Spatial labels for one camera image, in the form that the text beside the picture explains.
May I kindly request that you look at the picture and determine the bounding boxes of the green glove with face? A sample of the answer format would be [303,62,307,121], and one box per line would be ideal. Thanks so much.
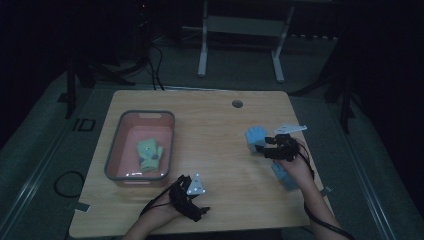
[136,137,165,174]

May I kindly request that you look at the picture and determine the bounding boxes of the blue glove with face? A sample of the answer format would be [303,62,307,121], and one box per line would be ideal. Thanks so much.
[270,162,300,192]

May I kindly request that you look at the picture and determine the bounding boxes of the black looped floor cable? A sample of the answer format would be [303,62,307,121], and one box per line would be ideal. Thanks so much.
[53,170,86,199]

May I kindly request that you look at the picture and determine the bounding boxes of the pink basin with grey rim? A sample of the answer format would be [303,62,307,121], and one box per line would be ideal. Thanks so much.
[104,109,176,185]

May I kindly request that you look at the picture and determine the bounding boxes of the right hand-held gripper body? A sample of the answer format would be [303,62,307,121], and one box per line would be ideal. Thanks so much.
[264,123,309,163]

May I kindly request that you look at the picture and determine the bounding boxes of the person's left hand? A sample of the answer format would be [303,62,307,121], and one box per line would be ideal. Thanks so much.
[146,194,184,228]

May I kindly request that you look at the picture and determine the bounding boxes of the black tripod stand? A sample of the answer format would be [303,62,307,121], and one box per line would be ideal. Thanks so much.
[57,49,137,120]
[289,33,357,135]

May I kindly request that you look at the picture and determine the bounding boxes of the black hanging cables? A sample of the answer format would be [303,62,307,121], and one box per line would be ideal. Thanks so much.
[145,43,166,92]

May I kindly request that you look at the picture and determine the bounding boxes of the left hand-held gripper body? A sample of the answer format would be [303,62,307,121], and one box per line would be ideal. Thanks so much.
[168,172,207,223]

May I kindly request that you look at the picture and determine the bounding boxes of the white metal desk frame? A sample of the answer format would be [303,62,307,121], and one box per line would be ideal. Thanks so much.
[181,0,296,84]

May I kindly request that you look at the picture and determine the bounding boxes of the plain blue glove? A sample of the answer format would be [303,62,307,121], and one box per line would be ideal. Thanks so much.
[244,125,270,155]

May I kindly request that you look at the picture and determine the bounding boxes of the left hand-held gripper cable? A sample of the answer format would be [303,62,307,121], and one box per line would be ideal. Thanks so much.
[139,179,184,218]

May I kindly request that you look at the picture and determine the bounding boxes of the person's right hand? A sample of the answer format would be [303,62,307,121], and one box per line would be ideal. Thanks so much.
[272,139,317,192]

